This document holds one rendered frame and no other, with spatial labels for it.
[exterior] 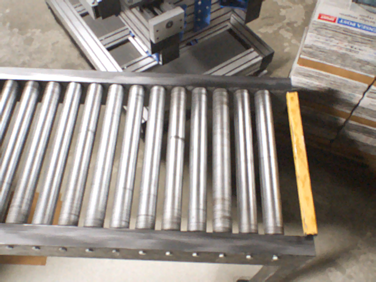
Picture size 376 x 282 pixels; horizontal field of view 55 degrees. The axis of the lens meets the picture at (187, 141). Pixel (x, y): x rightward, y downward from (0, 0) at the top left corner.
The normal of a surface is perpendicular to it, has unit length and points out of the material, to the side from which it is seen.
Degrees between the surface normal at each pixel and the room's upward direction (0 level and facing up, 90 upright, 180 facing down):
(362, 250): 0
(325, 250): 0
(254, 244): 0
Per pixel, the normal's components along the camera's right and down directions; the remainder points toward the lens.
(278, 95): -0.04, 0.86
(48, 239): 0.01, -0.50
